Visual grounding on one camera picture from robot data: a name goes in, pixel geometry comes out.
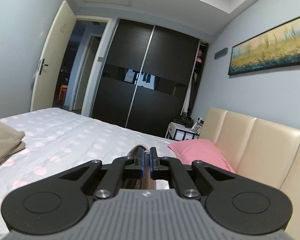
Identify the white nightstand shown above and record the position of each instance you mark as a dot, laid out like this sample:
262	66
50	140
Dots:
180	132

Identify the cream door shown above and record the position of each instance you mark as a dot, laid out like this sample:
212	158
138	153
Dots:
55	55

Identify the black items on nightstand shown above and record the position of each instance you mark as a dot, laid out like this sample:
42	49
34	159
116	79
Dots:
183	121

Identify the pink pillow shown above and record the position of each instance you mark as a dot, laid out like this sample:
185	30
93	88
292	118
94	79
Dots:
202	152

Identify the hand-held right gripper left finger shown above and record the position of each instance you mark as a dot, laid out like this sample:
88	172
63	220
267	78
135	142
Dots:
140	162

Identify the orange stool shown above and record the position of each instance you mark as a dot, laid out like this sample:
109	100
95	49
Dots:
63	93

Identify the small white device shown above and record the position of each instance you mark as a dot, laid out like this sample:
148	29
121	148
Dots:
201	120

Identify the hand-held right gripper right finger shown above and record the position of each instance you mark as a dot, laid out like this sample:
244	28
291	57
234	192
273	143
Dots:
152	162

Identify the framed landscape painting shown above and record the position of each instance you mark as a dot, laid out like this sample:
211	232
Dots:
270	50

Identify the small photo frame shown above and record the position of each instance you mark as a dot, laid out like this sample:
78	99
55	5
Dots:
197	127

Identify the cream padded headboard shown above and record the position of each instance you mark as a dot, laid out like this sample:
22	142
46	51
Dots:
265	150

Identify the pink item on closet shelf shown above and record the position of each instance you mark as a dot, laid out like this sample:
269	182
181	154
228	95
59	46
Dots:
199	56

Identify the dark sliding door wardrobe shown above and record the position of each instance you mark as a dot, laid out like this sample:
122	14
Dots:
130	55

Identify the white door frame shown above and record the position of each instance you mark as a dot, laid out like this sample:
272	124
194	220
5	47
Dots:
107	42

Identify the beige folded fleece garment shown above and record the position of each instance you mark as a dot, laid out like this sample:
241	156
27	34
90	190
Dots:
2	140

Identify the taupe shirt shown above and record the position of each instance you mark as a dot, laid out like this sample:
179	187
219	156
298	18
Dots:
146	181

